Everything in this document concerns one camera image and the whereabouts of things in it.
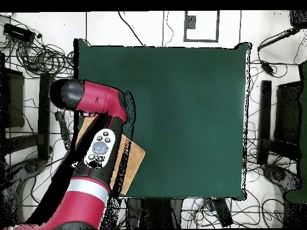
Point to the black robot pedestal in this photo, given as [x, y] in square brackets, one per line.
[156, 213]

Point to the black stand bar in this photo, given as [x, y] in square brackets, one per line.
[44, 124]
[265, 119]

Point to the black power adapter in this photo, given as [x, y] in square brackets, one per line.
[267, 67]

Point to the black power brick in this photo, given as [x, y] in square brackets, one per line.
[223, 213]

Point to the black power strip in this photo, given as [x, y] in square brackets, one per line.
[62, 129]

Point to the black electronics box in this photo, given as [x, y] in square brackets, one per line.
[18, 33]

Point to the dark green table cloth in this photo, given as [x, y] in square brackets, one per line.
[191, 95]

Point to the tan terry towel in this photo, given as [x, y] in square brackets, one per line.
[135, 158]

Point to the dark square case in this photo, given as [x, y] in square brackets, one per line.
[287, 112]
[14, 100]

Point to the black rod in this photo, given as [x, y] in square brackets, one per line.
[278, 38]

